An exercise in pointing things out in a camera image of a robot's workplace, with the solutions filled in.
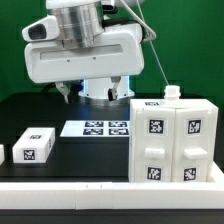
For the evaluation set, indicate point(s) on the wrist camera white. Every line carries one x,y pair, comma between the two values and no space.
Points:
46,29

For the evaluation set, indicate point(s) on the white block left edge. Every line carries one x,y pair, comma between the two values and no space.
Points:
2,156

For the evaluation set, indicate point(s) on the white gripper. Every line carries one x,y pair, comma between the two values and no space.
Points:
116,52

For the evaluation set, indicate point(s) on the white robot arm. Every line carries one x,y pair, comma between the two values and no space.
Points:
76,41

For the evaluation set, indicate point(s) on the white base tag plate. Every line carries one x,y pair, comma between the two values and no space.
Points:
95,128

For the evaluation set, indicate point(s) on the white cabinet top block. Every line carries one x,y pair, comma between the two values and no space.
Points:
34,146

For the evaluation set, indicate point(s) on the white cabinet door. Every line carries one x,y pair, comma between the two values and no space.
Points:
190,155
151,144

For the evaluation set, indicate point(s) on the white fence wall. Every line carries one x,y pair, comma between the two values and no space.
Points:
108,195

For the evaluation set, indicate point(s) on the white cabinet body box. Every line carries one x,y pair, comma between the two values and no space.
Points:
173,100

